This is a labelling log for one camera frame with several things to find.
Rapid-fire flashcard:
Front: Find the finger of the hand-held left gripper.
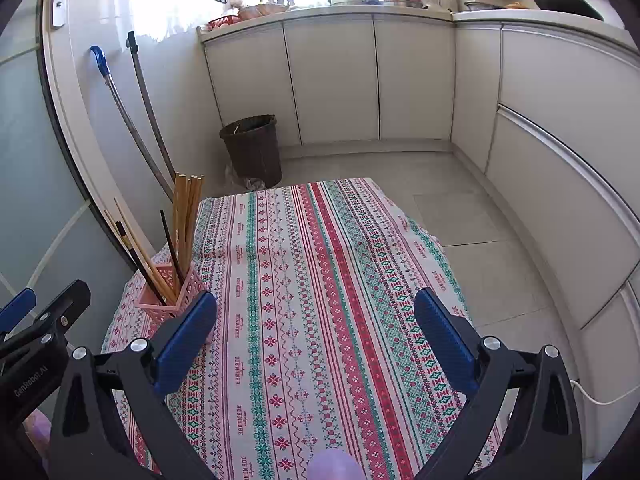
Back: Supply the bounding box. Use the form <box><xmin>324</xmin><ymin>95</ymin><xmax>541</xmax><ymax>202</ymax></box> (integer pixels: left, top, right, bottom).
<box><xmin>0</xmin><ymin>280</ymin><xmax>92</xmax><ymax>356</ymax></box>
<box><xmin>0</xmin><ymin>289</ymin><xmax>37</xmax><ymax>335</ymax></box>

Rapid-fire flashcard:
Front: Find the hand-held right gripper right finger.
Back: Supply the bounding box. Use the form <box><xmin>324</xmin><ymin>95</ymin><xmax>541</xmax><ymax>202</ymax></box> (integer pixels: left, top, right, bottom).
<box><xmin>414</xmin><ymin>287</ymin><xmax>583</xmax><ymax>480</ymax></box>

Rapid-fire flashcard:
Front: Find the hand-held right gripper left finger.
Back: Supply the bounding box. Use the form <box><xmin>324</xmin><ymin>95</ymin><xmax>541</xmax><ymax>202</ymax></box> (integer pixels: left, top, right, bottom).
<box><xmin>49</xmin><ymin>290</ymin><xmax>221</xmax><ymax>480</ymax></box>

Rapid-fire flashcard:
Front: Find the pink perforated utensil holder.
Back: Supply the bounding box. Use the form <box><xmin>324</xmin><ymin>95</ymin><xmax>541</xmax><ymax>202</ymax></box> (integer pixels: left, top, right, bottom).
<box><xmin>137</xmin><ymin>260</ymin><xmax>208</xmax><ymax>318</ymax></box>

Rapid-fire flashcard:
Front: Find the black chopstick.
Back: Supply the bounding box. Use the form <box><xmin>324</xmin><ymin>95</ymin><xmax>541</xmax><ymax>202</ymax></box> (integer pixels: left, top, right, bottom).
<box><xmin>160</xmin><ymin>209</ymin><xmax>186</xmax><ymax>302</ymax></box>
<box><xmin>115</xmin><ymin>220</ymin><xmax>169</xmax><ymax>307</ymax></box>

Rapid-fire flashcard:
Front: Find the bunch of wooden chopsticks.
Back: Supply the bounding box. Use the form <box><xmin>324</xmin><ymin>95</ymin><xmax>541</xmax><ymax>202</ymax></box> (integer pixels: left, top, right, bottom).
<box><xmin>102</xmin><ymin>172</ymin><xmax>206</xmax><ymax>306</ymax></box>

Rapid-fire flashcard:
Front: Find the person's left hand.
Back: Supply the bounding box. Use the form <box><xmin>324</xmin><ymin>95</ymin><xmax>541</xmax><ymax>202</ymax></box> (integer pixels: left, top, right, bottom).
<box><xmin>22</xmin><ymin>410</ymin><xmax>51</xmax><ymax>461</ymax></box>

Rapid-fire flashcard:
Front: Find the person's right hand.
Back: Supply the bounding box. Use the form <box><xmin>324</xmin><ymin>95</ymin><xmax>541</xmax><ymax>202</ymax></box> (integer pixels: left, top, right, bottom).
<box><xmin>306</xmin><ymin>449</ymin><xmax>367</xmax><ymax>480</ymax></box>

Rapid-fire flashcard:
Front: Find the patterned striped tablecloth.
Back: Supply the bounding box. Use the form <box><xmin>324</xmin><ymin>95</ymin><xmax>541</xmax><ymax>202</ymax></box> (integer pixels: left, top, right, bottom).
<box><xmin>100</xmin><ymin>177</ymin><xmax>503</xmax><ymax>480</ymax></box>

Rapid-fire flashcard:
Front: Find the clear plastic bag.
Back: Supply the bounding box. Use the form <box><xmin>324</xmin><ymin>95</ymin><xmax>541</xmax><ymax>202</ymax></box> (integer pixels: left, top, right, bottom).
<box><xmin>224</xmin><ymin>162</ymin><xmax>266</xmax><ymax>192</ymax></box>

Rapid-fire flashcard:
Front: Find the brown trash bin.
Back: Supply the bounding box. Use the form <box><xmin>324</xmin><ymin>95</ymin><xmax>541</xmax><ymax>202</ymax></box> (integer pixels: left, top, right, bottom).
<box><xmin>219</xmin><ymin>114</ymin><xmax>283</xmax><ymax>188</ymax></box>

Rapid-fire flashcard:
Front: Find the wicker basket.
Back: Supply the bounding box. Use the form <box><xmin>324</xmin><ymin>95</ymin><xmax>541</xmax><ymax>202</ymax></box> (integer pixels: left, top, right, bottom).
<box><xmin>240</xmin><ymin>2</ymin><xmax>291</xmax><ymax>19</ymax></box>

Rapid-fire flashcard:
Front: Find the white countertop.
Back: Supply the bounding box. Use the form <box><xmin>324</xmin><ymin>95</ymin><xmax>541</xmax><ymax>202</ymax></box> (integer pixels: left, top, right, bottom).
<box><xmin>196</xmin><ymin>4</ymin><xmax>640</xmax><ymax>56</ymax></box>

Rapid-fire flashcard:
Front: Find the white cable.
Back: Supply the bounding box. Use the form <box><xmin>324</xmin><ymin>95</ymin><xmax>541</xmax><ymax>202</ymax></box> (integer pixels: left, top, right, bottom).
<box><xmin>572</xmin><ymin>379</ymin><xmax>640</xmax><ymax>407</ymax></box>

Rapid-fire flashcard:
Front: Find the grey handled broom pole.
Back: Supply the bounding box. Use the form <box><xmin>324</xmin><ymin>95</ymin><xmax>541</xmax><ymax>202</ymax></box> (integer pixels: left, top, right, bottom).
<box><xmin>126</xmin><ymin>31</ymin><xmax>178</xmax><ymax>181</ymax></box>

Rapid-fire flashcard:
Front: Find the blue-handled mop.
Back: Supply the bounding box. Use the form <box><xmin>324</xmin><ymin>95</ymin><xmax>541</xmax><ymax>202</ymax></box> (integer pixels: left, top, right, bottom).
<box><xmin>90</xmin><ymin>45</ymin><xmax>176</xmax><ymax>201</ymax></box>

